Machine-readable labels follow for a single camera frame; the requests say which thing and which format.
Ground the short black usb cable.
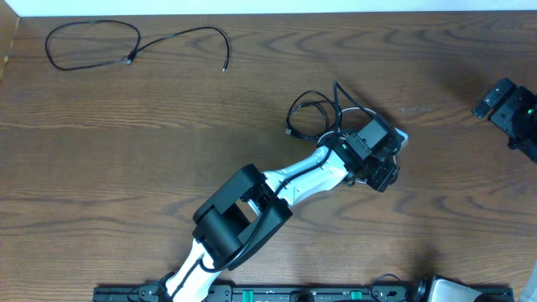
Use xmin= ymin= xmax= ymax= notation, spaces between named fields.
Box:
xmin=284 ymin=89 xmax=343 ymax=141

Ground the cardboard box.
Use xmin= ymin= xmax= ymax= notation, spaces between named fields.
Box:
xmin=0 ymin=0 xmax=20 ymax=79

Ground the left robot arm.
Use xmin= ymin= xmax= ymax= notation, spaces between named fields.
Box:
xmin=163 ymin=119 xmax=409 ymax=301

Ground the long black cable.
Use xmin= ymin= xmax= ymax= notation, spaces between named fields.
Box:
xmin=44 ymin=19 xmax=231 ymax=72

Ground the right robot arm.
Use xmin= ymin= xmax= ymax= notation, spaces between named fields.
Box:
xmin=472 ymin=78 xmax=536 ymax=162

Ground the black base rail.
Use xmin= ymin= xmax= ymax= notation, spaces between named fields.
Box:
xmin=91 ymin=282 xmax=514 ymax=302

